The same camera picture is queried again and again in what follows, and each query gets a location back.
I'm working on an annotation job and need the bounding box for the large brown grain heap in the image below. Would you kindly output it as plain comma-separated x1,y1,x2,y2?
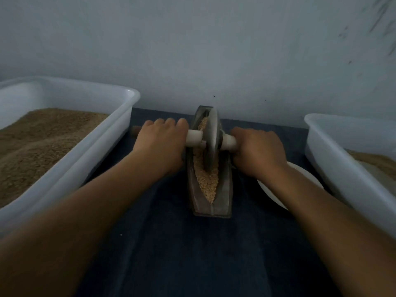
0,108,110,209
345,149,396,182

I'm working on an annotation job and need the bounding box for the white plastic tub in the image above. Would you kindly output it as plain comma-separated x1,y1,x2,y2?
304,113,396,239
0,76,141,236

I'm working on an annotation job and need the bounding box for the person's left forearm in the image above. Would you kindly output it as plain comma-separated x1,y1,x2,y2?
0,154,171,297

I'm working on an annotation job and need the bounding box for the metal grinding wheel with handle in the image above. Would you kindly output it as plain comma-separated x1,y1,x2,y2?
131,107,238,172

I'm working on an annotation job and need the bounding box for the person's right hand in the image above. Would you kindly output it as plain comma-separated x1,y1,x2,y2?
231,127,289,181

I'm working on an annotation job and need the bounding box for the white round plate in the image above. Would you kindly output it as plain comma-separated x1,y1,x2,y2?
257,161,325,211

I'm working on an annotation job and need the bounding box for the white plastic scoop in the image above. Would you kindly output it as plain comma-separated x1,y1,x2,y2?
359,160,396,197

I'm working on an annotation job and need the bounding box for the person's right forearm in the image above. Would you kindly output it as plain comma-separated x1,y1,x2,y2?
260,164,396,297

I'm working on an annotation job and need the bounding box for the person's left hand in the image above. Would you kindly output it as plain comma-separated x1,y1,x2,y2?
132,117,190,177

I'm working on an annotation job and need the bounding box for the dark blue table cloth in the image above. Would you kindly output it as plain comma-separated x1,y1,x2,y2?
74,107,347,297

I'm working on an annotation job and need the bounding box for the boat-shaped metal grinding trough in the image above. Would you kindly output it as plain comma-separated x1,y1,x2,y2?
187,106,235,218

